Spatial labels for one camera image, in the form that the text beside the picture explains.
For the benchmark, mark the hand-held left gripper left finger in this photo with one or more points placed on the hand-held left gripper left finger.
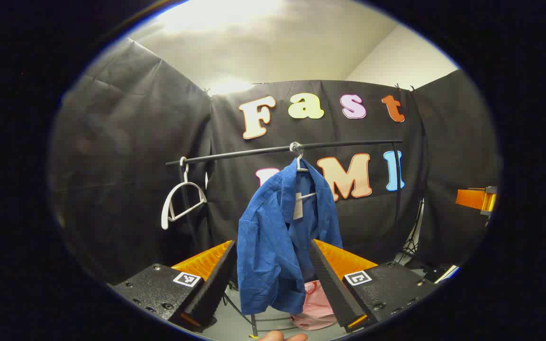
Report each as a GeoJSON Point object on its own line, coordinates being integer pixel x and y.
{"type": "Point", "coordinates": [218, 284]}

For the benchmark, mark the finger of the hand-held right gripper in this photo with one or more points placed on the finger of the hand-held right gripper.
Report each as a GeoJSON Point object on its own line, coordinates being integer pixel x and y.
{"type": "Point", "coordinates": [472, 199]}

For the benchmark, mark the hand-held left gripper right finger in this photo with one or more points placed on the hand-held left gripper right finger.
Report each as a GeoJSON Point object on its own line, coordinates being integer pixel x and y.
{"type": "Point", "coordinates": [330, 289]}

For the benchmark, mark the pink laundry hamper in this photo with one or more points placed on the pink laundry hamper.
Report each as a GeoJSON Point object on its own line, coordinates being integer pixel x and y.
{"type": "Point", "coordinates": [318, 308]}

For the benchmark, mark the white plastic hanger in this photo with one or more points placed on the white plastic hanger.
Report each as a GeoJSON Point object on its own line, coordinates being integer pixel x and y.
{"type": "Point", "coordinates": [298, 162]}
{"type": "Point", "coordinates": [186, 176]}

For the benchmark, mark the black clothes rack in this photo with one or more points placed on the black clothes rack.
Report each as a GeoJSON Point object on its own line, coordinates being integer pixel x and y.
{"type": "Point", "coordinates": [254, 152]}

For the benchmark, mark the black tripod stand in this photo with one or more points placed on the black tripod stand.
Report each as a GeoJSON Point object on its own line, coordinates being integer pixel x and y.
{"type": "Point", "coordinates": [413, 241]}

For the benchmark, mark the white paper garment tag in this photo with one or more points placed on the white paper garment tag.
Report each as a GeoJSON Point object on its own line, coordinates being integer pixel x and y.
{"type": "Point", "coordinates": [298, 208]}

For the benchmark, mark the black backdrop cloth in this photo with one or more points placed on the black backdrop cloth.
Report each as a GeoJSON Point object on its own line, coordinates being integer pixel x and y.
{"type": "Point", "coordinates": [126, 142]}

